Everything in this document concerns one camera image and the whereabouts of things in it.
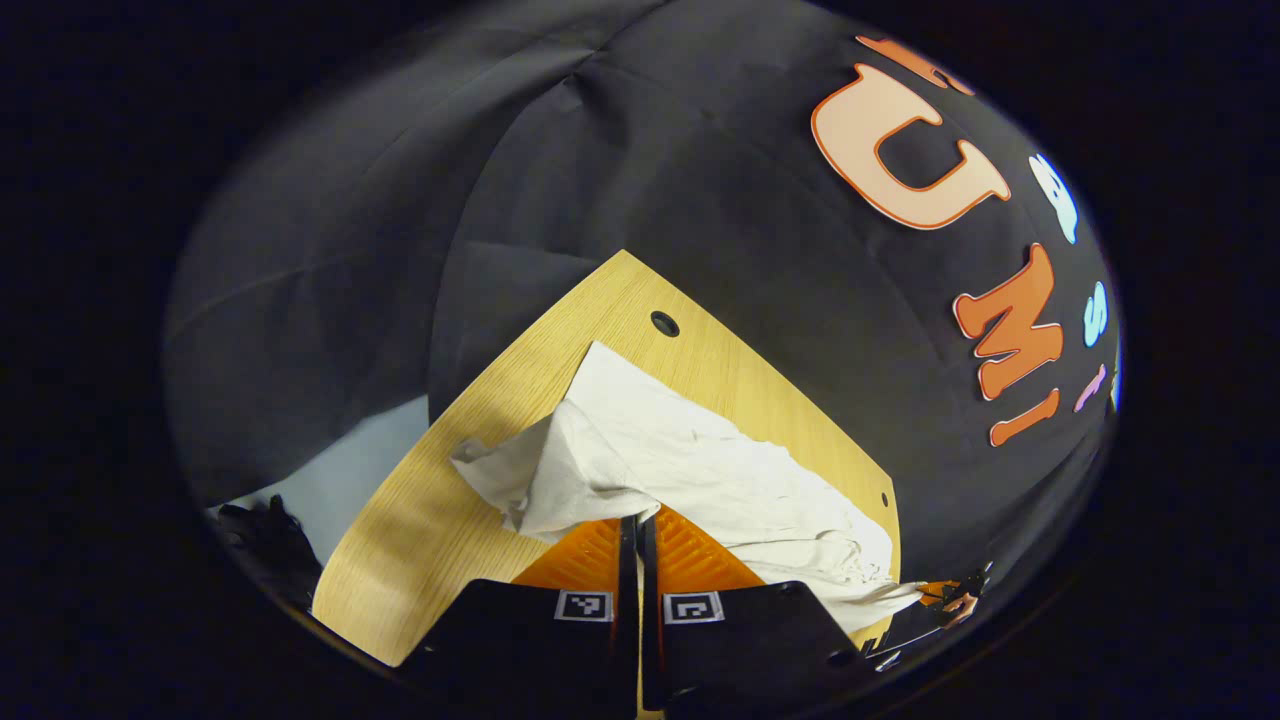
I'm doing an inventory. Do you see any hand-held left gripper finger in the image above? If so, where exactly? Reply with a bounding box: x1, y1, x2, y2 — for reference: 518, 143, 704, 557
641, 504, 872, 720
398, 515, 642, 720

